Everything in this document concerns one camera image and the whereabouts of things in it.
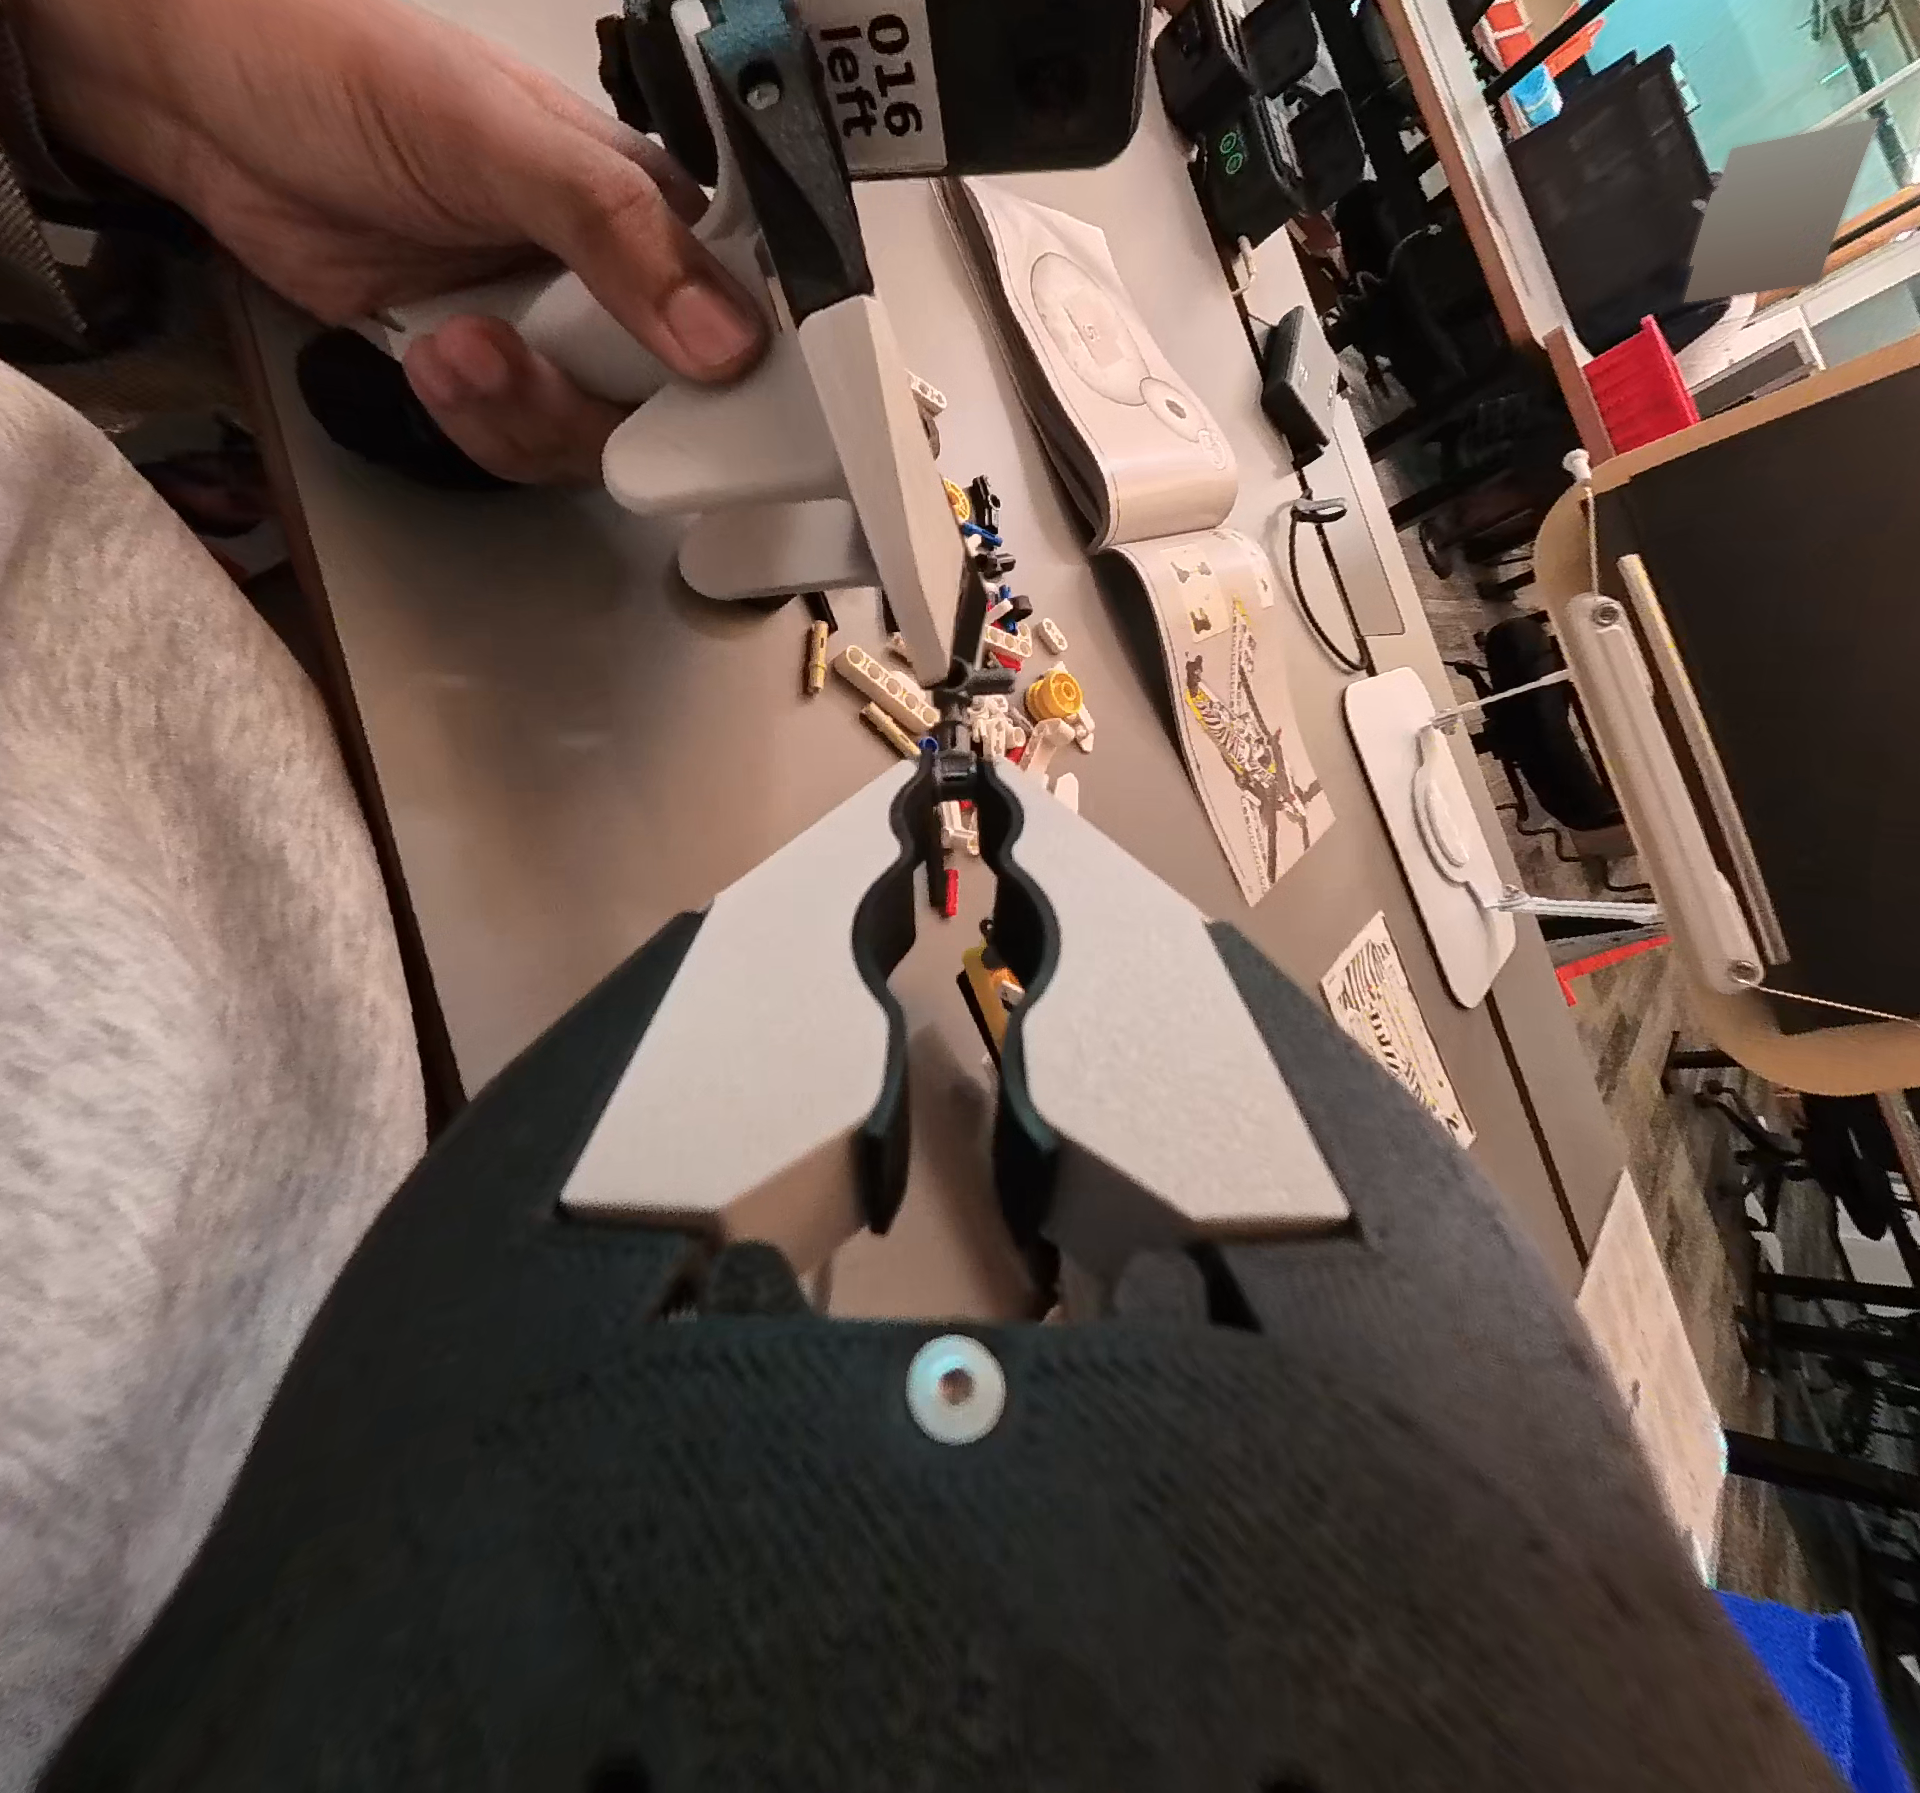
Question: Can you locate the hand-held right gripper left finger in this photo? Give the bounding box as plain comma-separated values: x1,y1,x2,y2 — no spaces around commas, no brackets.
559,759,941,1308

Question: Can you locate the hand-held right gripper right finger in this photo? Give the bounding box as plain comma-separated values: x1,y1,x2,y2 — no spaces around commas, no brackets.
957,771,1364,1322

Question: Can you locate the pile of lego pieces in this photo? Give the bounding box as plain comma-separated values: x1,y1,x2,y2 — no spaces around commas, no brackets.
801,374,1098,925

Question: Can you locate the small black lego assembly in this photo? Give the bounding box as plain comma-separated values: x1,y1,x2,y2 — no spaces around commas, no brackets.
912,669,1009,809

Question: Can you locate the person's left forearm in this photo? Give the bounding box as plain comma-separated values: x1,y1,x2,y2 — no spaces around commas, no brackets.
0,0,106,362

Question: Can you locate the lego helicopter model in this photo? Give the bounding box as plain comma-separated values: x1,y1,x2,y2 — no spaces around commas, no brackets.
957,941,1034,1037

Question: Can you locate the open lego instruction booklet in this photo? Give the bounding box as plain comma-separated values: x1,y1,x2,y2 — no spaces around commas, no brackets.
938,170,1340,910

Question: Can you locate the person's left hand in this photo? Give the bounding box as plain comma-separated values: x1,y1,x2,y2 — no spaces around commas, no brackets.
0,0,772,491

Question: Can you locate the black box device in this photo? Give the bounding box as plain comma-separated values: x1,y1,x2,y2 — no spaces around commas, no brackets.
1151,0,1251,123

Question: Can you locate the black charger with green lights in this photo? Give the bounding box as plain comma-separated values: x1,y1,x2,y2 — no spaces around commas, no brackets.
1193,98,1310,246

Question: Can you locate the white oval device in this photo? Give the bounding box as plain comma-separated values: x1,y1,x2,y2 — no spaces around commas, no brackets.
1406,741,1483,877

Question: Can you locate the white rounded mat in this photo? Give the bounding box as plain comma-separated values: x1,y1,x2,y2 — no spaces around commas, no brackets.
1342,666,1520,1010

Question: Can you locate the black power adapter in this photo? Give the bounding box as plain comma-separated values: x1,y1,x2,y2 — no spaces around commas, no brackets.
1257,306,1347,457

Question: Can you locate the black office chair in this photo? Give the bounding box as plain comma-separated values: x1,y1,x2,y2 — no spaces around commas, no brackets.
1474,614,1625,837

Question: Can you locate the black computer monitor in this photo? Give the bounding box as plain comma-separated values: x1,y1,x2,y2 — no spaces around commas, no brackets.
1505,42,1722,358

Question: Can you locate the red storage bin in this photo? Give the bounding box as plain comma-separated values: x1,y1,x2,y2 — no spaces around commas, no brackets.
1580,321,1705,463

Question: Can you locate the black panel with wooden rim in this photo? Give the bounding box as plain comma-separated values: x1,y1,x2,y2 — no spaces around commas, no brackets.
1529,335,1920,1125

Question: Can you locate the black cable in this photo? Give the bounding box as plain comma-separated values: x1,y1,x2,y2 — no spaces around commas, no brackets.
1286,492,1406,679

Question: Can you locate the white tube with string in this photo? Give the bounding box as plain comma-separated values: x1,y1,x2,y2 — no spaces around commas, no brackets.
1548,590,1768,998

